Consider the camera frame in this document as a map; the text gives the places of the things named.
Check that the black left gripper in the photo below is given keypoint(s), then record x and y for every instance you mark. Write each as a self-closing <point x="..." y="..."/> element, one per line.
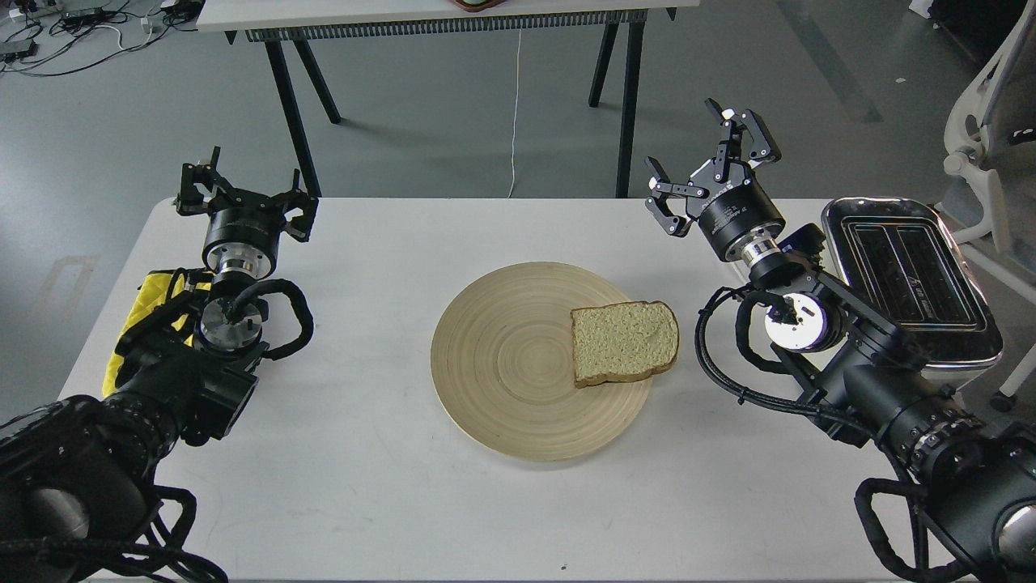
<point x="244" y="232"/>

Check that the white office chair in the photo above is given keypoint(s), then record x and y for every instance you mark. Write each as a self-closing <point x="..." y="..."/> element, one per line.
<point x="989" y="140"/>

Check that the round wooden plate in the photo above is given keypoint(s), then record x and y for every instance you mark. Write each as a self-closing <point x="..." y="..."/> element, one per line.
<point x="503" y="367"/>

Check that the slice of bread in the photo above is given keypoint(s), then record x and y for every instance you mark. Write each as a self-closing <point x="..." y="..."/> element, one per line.
<point x="628" y="341"/>

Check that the yellow cloth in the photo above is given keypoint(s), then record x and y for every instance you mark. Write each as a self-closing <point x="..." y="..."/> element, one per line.
<point x="157" y="288"/>

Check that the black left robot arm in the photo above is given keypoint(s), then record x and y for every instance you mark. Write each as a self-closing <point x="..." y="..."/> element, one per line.
<point x="79" y="494"/>

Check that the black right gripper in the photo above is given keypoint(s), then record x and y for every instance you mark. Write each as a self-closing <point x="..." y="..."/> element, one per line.
<point x="723" y="210"/>

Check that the white background table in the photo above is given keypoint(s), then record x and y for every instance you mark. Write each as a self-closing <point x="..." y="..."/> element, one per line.
<point x="276" y="23"/>

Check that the white chrome toaster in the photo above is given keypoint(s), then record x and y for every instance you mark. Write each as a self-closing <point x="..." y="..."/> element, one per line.
<point x="898" y="254"/>

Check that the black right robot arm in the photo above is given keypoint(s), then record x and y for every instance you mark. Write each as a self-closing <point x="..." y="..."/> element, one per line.
<point x="838" y="323"/>

